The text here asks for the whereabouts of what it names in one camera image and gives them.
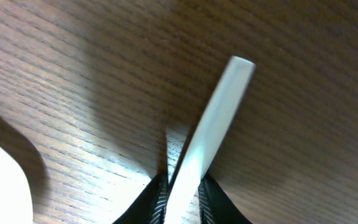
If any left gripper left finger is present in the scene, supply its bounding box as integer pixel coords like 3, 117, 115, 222
113, 174, 168, 224

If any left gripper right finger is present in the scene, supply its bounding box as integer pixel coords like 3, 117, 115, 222
198, 174, 252, 224

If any white plastic spoon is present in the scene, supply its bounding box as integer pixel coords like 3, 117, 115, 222
165, 56, 255, 224
0, 147, 33, 224

